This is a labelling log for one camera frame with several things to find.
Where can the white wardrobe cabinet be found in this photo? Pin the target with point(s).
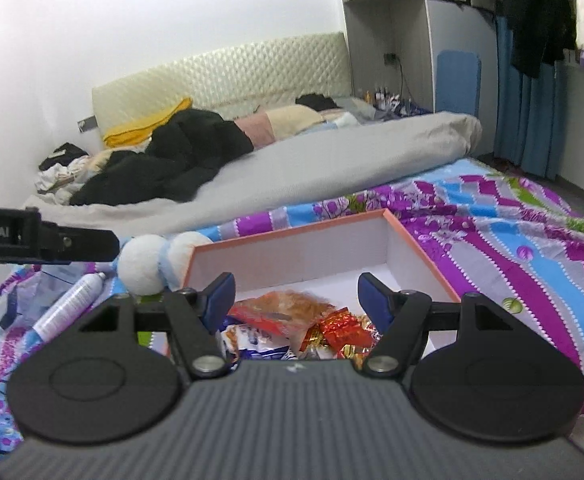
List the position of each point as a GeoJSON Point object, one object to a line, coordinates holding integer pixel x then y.
{"type": "Point", "coordinates": [406, 10]}

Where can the red orange snack packet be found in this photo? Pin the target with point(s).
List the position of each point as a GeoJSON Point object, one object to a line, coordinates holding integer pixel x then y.
{"type": "Point", "coordinates": [282, 312]}

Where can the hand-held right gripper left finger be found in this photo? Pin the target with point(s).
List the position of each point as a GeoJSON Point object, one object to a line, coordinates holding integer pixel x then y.
{"type": "Point", "coordinates": [219, 300]}

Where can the blue and white snack packet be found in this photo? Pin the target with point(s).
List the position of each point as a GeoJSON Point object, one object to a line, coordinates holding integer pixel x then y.
{"type": "Point", "coordinates": [252, 342]}

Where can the grey wall fitting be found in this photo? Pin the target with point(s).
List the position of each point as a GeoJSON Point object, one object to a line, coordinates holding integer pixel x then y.
{"type": "Point", "coordinates": [87, 124]}

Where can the clear plastic bag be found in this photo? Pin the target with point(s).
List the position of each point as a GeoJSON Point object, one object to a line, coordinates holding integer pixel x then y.
{"type": "Point", "coordinates": [32, 295]}

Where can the white and blue plush toy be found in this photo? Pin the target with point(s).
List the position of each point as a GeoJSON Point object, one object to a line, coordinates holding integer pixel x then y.
{"type": "Point", "coordinates": [144, 265]}

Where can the row of small bottles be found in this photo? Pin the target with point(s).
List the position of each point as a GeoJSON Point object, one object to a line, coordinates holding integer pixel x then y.
{"type": "Point", "coordinates": [394, 100]}

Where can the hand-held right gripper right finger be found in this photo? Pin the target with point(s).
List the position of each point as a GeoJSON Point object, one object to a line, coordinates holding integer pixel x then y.
{"type": "Point", "coordinates": [374, 300]}

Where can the wall socket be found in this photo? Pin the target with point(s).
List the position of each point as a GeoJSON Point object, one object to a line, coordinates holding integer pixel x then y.
{"type": "Point", "coordinates": [390, 58]}

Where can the crumpled clothes heap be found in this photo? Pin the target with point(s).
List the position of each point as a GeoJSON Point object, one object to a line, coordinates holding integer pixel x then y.
{"type": "Point", "coordinates": [62, 167]}

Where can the blue curtain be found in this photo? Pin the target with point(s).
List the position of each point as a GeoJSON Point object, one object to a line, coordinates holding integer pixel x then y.
{"type": "Point", "coordinates": [526, 125]}

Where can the grey blanket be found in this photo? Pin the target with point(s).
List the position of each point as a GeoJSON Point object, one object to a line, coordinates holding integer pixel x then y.
{"type": "Point", "coordinates": [322, 170]}

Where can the red foil snack packet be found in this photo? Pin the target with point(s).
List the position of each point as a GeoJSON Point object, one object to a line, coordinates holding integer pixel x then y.
{"type": "Point", "coordinates": [344, 330]}

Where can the dark fluffy item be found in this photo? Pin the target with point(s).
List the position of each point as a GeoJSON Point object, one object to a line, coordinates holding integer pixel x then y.
{"type": "Point", "coordinates": [317, 101]}

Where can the yellow cloth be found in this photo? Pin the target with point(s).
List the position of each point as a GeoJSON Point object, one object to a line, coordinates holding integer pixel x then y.
{"type": "Point", "coordinates": [142, 125]}

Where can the pink cardboard box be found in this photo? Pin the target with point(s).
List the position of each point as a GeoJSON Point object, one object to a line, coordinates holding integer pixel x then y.
{"type": "Point", "coordinates": [297, 255]}

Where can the cream quilted headboard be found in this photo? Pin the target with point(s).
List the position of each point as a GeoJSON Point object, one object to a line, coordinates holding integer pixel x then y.
{"type": "Point", "coordinates": [247, 70]}

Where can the black clothing pile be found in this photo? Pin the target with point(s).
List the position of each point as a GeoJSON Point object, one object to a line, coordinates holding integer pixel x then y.
{"type": "Point", "coordinates": [182, 155]}

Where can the white cylindrical bottle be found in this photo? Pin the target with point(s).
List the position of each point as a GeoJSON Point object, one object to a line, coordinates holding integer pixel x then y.
{"type": "Point", "coordinates": [69, 305]}

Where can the blue foam pad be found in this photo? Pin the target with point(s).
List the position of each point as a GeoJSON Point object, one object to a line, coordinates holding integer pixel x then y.
{"type": "Point", "coordinates": [459, 82]}

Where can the pink and cream pillow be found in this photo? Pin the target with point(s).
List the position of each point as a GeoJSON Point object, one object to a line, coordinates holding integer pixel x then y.
{"type": "Point", "coordinates": [277, 122]}

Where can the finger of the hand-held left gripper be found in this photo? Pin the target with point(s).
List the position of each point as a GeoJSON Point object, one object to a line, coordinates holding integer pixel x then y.
{"type": "Point", "coordinates": [87, 246]}

